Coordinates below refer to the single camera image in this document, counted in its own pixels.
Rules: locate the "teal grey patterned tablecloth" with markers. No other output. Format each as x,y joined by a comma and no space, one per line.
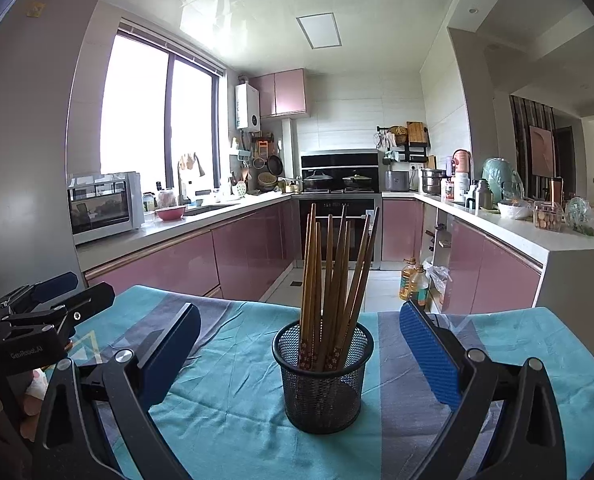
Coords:
237,370

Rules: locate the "clear plastic container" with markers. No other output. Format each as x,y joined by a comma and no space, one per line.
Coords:
547,217

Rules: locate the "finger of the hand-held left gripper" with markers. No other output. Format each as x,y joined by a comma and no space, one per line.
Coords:
57,284
87,300

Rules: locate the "black range hood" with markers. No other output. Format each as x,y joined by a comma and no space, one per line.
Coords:
339,159

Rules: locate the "black mesh utensil holder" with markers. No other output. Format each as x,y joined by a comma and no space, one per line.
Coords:
322,400

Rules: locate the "silver rice cooker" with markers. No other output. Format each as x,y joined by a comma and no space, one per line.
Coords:
397,181

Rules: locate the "white countertop oven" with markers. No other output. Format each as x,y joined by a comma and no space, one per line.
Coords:
104,210

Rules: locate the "wooden cutting board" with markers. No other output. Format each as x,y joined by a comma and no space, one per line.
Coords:
417,132

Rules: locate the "plastic bag of greens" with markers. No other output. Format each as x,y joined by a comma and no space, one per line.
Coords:
589,217

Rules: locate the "black frying pan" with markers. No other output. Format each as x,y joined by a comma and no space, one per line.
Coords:
275,166

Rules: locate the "pink peninsula base cabinet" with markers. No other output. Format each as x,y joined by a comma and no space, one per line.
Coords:
492,270

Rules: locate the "white bowl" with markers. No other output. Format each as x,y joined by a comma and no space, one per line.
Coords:
514,210

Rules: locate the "person's left hand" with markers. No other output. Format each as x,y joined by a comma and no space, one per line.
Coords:
33,404

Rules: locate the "white plastic bag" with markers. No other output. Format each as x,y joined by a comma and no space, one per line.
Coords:
437,276

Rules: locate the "copper tumbler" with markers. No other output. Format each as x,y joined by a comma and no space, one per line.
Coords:
557,190

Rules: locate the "black built-in oven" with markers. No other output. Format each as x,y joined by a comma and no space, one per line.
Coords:
322,210

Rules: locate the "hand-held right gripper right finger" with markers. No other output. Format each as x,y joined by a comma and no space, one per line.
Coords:
429,350

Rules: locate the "mint green appliance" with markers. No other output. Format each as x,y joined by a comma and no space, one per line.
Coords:
502,177

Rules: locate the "narrow pink base cabinet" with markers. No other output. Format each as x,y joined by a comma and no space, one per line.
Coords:
402,230

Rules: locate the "pink wall cabinet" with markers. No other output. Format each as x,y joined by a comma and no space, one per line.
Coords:
282,92

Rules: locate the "steel stock pot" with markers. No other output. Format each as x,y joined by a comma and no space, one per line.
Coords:
433,182

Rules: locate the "framed wall picture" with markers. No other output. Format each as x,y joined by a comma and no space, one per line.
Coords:
542,152

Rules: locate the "white water heater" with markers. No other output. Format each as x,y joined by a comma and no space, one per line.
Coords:
247,107

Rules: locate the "ceiling light panel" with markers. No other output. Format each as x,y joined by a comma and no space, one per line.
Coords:
319,31

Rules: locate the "pink bowl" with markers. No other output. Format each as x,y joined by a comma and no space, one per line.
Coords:
170,213

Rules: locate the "pink kettle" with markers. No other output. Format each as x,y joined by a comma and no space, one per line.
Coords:
462,165

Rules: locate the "grey refrigerator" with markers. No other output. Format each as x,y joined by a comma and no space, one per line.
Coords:
27,110

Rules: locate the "large kitchen window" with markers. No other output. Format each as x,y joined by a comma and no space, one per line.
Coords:
147,110

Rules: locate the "bundle of wooden chopsticks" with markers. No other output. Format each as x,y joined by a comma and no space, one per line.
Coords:
327,280

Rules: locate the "black wall rack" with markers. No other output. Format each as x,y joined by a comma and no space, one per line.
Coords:
414,152

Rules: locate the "dark cooking oil bottle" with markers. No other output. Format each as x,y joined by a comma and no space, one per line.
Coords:
420,287

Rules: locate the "long pink base cabinet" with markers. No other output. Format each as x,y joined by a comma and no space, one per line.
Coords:
177,265

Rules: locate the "yellow cooking oil bottle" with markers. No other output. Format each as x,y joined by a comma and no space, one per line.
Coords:
407,282

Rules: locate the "black lidded wok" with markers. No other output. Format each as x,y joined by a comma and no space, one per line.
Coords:
357,182
318,181

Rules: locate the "white kitchen countertop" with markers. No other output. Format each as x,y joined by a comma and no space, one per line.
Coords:
107,247

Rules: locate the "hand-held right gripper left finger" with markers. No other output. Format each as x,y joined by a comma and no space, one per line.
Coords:
174,350

